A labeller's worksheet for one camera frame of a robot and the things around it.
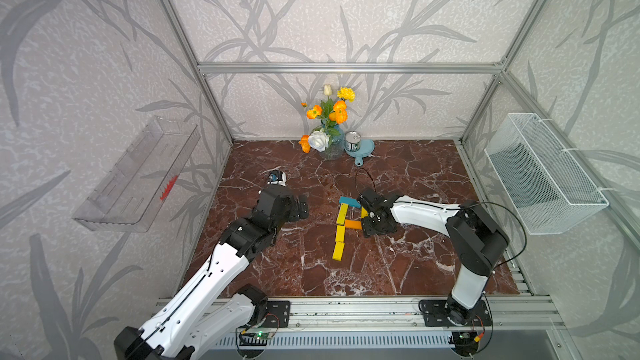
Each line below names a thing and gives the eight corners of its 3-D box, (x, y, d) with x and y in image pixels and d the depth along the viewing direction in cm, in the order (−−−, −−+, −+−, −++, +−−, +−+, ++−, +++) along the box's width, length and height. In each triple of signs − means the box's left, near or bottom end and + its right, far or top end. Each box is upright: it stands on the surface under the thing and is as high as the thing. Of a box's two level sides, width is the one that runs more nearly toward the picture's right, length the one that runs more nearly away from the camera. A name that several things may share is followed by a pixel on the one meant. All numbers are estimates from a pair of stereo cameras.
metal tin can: (344, 153, 118) (345, 143, 113) (344, 140, 124) (344, 130, 118) (360, 153, 118) (361, 143, 113) (359, 140, 124) (360, 130, 118)
